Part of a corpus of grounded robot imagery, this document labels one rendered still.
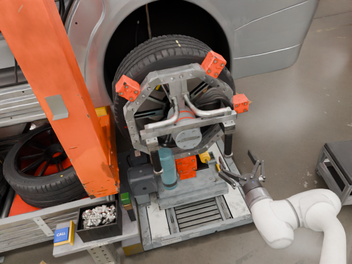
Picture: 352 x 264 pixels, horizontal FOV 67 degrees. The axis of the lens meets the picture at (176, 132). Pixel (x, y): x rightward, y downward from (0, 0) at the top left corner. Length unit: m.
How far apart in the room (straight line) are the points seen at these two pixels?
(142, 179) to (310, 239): 1.13
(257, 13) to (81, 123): 1.15
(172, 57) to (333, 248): 0.93
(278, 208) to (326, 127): 1.85
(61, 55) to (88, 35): 0.56
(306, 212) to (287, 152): 1.48
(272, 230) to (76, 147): 0.87
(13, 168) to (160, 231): 1.02
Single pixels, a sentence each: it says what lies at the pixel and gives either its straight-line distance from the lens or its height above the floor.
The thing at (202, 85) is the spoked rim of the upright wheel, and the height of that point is 0.96.
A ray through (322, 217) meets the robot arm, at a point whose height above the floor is 0.92.
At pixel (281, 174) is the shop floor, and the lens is 2.27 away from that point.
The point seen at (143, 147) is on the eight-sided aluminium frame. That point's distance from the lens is 1.44.
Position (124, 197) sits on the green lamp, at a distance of 1.33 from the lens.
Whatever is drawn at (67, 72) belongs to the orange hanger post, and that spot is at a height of 1.27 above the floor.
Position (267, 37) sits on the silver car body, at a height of 1.00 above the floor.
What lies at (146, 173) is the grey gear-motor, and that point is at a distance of 1.73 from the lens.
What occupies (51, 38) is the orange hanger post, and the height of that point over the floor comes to 1.39.
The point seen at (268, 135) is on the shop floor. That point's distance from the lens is 2.57.
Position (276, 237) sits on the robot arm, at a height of 0.86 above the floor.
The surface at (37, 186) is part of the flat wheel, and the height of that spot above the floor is 0.50.
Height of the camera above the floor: 1.71
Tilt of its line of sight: 41 degrees down
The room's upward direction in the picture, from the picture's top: 8 degrees counter-clockwise
